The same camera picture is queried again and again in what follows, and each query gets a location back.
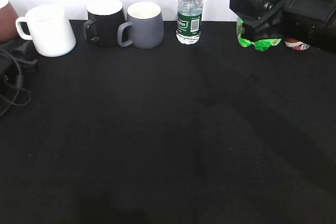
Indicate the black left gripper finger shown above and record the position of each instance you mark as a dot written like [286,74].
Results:
[27,57]

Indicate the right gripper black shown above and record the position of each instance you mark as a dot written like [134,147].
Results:
[309,21]

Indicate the white ceramic mug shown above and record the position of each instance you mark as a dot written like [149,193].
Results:
[49,29]

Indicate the red brown ceramic mug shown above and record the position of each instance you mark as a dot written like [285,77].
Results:
[8,21]

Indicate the white coffee drink bottle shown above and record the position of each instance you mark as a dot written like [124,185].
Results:
[296,45]

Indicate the clear water bottle green label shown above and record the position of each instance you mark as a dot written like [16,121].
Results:
[189,19]

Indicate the black ceramic mug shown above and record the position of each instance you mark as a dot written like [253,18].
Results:
[104,19]

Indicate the grey ceramic mug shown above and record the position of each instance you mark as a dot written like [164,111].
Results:
[144,27]

